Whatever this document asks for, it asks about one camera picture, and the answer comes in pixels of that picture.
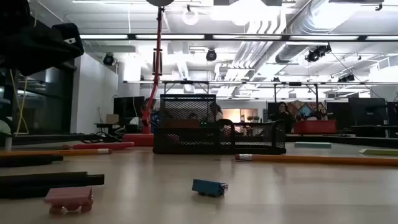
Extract black monitor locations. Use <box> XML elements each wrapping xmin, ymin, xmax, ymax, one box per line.
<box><xmin>348</xmin><ymin>97</ymin><xmax>387</xmax><ymax>127</ymax></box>

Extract colourful wall mural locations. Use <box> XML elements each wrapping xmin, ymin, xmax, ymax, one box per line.
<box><xmin>285</xmin><ymin>99</ymin><xmax>329</xmax><ymax>123</ymax></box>

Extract black ceiling spotlights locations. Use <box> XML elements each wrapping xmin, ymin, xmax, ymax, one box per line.
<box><xmin>304</xmin><ymin>44</ymin><xmax>332</xmax><ymax>63</ymax></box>

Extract blue binder clip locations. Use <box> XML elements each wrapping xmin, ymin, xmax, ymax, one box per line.
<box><xmin>192</xmin><ymin>179</ymin><xmax>229</xmax><ymax>198</ymax></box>

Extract red grey scissors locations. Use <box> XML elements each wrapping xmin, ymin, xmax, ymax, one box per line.
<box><xmin>62</xmin><ymin>141</ymin><xmax>135</xmax><ymax>151</ymax></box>

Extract overhead LED light bar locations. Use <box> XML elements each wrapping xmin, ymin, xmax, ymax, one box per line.
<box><xmin>79</xmin><ymin>32</ymin><xmax>398</xmax><ymax>43</ymax></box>

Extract black pen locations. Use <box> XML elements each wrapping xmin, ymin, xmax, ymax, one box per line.
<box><xmin>0</xmin><ymin>171</ymin><xmax>105</xmax><ymax>199</ymax></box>
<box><xmin>0</xmin><ymin>154</ymin><xmax>64</xmax><ymax>168</ymax></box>

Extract yellow cable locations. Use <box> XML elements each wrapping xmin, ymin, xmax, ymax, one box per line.
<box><xmin>8</xmin><ymin>67</ymin><xmax>31</xmax><ymax>136</ymax></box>

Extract teal sticky note pad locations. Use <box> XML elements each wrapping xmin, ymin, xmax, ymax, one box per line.
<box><xmin>294</xmin><ymin>141</ymin><xmax>332</xmax><ymax>149</ymax></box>

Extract orange pencil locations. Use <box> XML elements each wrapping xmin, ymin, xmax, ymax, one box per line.
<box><xmin>235</xmin><ymin>154</ymin><xmax>398</xmax><ymax>167</ymax></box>
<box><xmin>0</xmin><ymin>148</ymin><xmax>112</xmax><ymax>157</ymax></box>

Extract black lamp cable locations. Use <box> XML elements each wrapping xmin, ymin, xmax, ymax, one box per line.
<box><xmin>80</xmin><ymin>130</ymin><xmax>125</xmax><ymax>145</ymax></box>

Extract red bin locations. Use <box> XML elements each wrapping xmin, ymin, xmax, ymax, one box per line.
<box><xmin>294</xmin><ymin>119</ymin><xmax>338</xmax><ymax>135</ymax></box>

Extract red desk lamp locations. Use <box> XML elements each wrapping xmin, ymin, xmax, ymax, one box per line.
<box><xmin>122</xmin><ymin>0</ymin><xmax>175</xmax><ymax>147</ymax></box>

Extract black mesh desk organizer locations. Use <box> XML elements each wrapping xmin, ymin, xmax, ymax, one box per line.
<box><xmin>152</xmin><ymin>94</ymin><xmax>287</xmax><ymax>156</ymax></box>

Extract pink binder clip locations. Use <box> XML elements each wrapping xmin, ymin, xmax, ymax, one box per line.
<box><xmin>44</xmin><ymin>185</ymin><xmax>94</xmax><ymax>215</ymax></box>

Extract person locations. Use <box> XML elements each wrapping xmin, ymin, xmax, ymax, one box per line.
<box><xmin>271</xmin><ymin>101</ymin><xmax>295</xmax><ymax>134</ymax></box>
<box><xmin>208</xmin><ymin>101</ymin><xmax>224</xmax><ymax>123</ymax></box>

